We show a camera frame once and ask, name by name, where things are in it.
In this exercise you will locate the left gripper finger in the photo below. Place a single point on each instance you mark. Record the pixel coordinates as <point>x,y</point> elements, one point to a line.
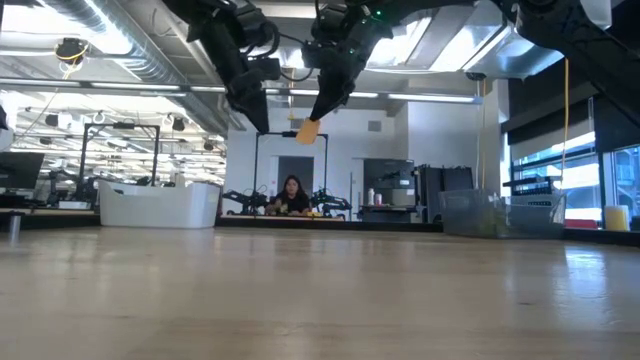
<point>247,105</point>
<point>262,107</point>

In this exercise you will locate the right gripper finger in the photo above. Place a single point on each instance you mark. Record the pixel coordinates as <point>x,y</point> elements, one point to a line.
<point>345,92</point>
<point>327,95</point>

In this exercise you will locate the orange wedge block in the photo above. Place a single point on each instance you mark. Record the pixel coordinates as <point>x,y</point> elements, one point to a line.
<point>307,131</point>

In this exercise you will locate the black background robot arm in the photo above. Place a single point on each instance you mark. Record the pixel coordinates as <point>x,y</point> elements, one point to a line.
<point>330,204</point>
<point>247,202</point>

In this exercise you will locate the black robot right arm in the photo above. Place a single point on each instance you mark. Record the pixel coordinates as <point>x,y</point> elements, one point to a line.
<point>560,25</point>

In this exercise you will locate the grey door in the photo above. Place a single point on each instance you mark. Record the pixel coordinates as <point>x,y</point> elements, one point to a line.
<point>300,167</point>

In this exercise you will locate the dark equipment cabinet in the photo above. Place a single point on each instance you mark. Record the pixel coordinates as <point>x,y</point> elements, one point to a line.
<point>390,175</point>

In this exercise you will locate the person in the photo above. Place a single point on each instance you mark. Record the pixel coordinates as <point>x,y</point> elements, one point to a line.
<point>292,200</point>

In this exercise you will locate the white bottle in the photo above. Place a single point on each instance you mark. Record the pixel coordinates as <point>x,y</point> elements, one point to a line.
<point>371,196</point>

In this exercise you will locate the background wooden table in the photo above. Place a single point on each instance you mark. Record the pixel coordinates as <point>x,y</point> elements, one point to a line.
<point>240,217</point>
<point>40,211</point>

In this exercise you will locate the long ceiling light strip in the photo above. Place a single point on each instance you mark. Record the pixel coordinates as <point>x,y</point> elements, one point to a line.
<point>125,86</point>

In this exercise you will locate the black upright panels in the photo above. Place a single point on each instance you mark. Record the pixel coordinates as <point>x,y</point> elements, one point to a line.
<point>429,195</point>

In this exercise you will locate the white plastic bin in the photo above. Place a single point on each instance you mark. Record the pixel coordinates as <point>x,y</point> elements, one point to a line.
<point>160,205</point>

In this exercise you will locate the grey translucent plastic bin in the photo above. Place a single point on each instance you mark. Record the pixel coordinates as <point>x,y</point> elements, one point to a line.
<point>500,215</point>

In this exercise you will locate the background robot station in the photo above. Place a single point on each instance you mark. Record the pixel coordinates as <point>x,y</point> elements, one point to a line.
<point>70,192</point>

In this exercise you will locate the black rack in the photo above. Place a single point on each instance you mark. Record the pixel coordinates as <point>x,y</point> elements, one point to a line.
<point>530,184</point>

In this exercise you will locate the black computer monitor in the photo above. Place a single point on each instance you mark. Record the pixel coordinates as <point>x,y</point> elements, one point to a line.
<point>20,170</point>

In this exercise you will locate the red box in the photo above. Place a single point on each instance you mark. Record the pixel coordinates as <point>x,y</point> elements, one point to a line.
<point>580,224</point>

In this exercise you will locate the yellow roll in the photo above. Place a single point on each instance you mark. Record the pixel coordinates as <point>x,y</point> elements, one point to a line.
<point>616,218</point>

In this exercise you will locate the black gantry frame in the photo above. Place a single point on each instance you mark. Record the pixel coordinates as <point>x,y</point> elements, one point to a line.
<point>280,134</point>
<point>122,126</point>

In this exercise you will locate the grey wall vent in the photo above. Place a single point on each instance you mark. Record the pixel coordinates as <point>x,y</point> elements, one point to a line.
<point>297,123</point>
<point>374,125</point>

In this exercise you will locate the silver spiral ventilation duct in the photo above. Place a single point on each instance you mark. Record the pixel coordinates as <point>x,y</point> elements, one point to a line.
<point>150,55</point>

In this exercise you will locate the black aluminium frame rail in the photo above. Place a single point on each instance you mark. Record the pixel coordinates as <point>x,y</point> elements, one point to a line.
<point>50,222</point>
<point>600,236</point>
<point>350,226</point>

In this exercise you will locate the large silver ventilation duct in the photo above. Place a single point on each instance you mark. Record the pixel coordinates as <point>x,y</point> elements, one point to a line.
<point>520,55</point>

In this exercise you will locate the grey metal post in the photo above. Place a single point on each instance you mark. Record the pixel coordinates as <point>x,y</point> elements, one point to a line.
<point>15,227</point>

